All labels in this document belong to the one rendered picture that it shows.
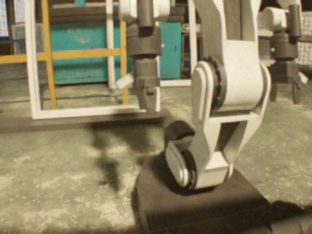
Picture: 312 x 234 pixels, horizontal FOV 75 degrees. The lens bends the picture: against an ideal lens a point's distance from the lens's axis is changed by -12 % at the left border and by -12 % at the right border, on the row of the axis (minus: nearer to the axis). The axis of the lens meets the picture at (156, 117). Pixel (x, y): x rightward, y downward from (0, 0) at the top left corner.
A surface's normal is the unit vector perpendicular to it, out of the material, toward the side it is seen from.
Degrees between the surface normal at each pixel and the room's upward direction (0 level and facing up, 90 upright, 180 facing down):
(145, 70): 79
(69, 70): 90
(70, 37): 90
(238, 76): 66
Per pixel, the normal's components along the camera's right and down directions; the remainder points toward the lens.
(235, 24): 0.22, 0.16
